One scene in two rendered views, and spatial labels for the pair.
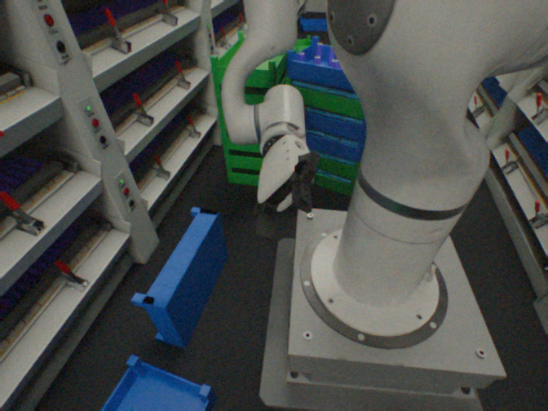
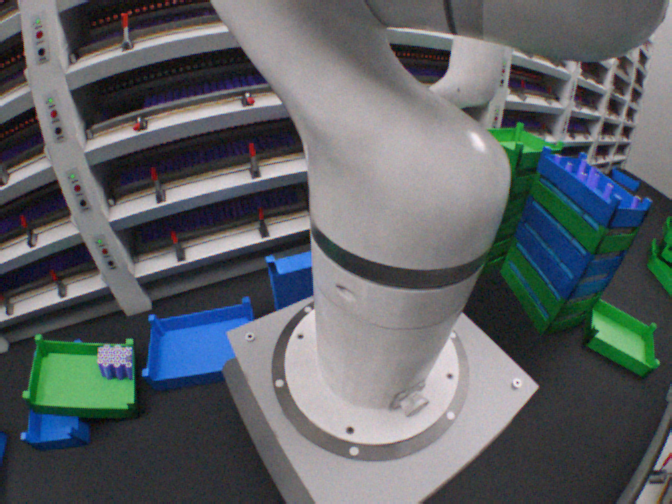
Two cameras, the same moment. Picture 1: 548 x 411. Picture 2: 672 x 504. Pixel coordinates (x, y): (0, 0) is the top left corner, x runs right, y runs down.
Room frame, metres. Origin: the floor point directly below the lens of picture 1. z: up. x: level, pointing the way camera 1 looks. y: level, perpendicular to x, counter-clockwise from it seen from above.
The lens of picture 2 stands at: (0.14, -0.25, 0.68)
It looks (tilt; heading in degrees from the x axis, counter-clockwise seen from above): 39 degrees down; 53
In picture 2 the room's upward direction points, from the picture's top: straight up
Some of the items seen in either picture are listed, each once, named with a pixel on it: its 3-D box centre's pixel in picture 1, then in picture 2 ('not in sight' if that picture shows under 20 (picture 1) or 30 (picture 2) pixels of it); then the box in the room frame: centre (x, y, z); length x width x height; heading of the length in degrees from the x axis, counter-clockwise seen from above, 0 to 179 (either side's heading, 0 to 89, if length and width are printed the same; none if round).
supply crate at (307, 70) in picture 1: (341, 63); (594, 184); (1.06, -0.20, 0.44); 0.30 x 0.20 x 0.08; 60
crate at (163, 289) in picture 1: (189, 273); (327, 280); (0.48, 0.24, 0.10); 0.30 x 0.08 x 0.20; 166
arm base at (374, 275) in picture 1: (388, 236); (384, 310); (0.27, -0.14, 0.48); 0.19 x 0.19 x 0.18
